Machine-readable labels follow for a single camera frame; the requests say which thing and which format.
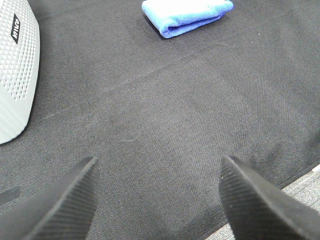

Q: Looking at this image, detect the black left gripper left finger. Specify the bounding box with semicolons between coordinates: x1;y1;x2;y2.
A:
0;157;100;240

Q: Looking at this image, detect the blue microfibre towel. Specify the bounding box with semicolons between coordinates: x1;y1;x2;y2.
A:
141;0;235;39

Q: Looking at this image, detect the black table cover cloth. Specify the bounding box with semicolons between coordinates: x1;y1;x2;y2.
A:
0;0;320;240

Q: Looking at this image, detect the grey perforated laundry basket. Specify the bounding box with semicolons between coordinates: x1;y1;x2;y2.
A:
0;0;40;144

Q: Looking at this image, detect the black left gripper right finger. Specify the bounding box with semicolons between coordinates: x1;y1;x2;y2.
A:
219;155;320;240

